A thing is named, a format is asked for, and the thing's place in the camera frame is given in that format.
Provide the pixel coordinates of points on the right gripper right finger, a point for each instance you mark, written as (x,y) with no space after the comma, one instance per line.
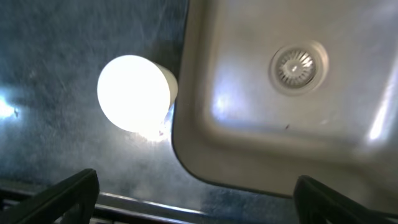
(320,202)

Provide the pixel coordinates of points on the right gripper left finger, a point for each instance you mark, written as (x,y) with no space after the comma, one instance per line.
(71,196)

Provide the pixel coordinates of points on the white cup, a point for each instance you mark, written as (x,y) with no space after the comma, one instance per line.
(133,93)

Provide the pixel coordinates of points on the steel sink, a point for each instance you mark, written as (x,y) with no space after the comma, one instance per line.
(248,77)

